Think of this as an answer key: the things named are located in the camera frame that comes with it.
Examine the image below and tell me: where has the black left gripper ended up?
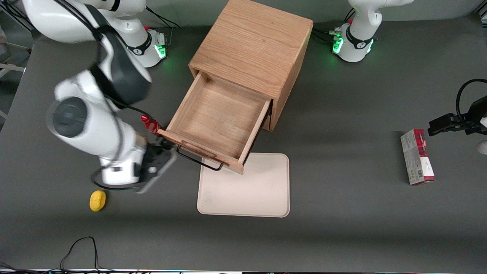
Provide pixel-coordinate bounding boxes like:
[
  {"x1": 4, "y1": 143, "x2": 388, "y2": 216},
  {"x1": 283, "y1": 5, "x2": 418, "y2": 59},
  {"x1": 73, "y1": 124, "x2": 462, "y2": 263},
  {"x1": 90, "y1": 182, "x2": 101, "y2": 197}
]
[{"x1": 428, "y1": 96, "x2": 487, "y2": 137}]

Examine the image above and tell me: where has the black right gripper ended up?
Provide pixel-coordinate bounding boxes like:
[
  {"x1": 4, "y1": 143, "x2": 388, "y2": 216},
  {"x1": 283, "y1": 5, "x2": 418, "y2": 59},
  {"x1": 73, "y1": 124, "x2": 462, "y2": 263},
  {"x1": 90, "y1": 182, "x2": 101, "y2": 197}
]
[{"x1": 142, "y1": 138, "x2": 180, "y2": 180}]

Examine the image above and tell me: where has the black metal drawer handle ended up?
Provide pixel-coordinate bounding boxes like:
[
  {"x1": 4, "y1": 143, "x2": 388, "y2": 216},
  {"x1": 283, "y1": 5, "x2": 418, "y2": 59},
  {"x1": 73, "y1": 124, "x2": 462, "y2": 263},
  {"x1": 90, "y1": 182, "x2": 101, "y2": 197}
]
[{"x1": 176, "y1": 145, "x2": 224, "y2": 172}]

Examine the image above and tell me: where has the wooden drawer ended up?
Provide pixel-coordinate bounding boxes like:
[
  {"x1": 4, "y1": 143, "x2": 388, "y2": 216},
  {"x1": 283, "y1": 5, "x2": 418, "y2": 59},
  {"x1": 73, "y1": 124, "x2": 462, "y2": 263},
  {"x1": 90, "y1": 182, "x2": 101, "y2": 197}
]
[{"x1": 157, "y1": 71, "x2": 273, "y2": 175}]

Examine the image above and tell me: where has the wooden drawer cabinet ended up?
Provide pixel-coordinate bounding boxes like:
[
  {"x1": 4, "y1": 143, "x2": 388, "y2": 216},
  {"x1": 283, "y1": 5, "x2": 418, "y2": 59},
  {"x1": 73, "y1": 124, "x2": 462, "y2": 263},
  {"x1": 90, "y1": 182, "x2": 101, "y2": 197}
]
[{"x1": 188, "y1": 0, "x2": 314, "y2": 132}]

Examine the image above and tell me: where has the red cola bottle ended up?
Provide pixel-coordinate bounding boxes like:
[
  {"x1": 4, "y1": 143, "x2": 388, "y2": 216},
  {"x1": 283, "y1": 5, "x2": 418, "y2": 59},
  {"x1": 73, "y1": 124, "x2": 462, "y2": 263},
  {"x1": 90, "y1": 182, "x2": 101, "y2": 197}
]
[{"x1": 140, "y1": 114, "x2": 163, "y2": 136}]

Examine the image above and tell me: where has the gray red carton box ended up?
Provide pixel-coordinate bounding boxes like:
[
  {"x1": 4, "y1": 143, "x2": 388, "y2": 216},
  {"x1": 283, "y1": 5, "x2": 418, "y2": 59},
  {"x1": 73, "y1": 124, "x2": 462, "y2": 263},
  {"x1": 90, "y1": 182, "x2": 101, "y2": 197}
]
[{"x1": 400, "y1": 129, "x2": 436, "y2": 186}]

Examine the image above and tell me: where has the beige plastic tray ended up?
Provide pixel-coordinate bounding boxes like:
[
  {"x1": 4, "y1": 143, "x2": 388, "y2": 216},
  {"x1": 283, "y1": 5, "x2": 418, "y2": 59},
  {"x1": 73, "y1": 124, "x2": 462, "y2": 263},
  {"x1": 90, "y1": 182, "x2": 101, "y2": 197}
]
[{"x1": 197, "y1": 153, "x2": 290, "y2": 218}]

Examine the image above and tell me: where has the yellow sponge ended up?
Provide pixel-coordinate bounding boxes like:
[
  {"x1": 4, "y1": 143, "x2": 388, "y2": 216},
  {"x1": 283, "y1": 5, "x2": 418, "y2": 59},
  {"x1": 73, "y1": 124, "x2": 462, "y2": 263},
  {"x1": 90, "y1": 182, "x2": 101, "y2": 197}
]
[{"x1": 89, "y1": 190, "x2": 107, "y2": 212}]

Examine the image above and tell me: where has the gray wrist camera mount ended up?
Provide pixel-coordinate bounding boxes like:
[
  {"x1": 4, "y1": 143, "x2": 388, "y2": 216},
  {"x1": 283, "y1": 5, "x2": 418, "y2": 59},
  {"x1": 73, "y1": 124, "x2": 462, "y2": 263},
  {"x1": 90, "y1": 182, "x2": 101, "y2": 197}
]
[{"x1": 135, "y1": 151, "x2": 178, "y2": 194}]

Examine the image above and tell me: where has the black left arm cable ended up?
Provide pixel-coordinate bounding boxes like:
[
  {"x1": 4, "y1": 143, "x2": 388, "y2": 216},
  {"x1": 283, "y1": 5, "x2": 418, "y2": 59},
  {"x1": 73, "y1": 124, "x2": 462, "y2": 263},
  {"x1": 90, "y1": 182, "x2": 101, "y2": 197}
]
[{"x1": 456, "y1": 78, "x2": 487, "y2": 123}]

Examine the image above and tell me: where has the black base cable bundle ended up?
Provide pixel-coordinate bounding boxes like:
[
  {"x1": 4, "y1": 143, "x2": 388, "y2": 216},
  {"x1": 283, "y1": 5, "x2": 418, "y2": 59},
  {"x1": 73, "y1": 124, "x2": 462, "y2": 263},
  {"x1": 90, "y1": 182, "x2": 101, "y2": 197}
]
[
  {"x1": 146, "y1": 5, "x2": 181, "y2": 30},
  {"x1": 311, "y1": 7, "x2": 355, "y2": 45}
]

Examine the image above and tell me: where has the black floor cable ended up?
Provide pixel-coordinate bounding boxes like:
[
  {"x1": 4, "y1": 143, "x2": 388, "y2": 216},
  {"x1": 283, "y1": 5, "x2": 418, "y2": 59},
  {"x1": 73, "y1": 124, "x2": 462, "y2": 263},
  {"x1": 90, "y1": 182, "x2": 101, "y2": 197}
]
[{"x1": 0, "y1": 236, "x2": 115, "y2": 274}]

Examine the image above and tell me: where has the white metal frame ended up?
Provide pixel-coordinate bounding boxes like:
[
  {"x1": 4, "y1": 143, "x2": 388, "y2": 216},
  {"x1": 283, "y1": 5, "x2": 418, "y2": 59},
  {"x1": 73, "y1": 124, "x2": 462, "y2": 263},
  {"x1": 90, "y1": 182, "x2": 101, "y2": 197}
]
[{"x1": 0, "y1": 23, "x2": 33, "y2": 119}]

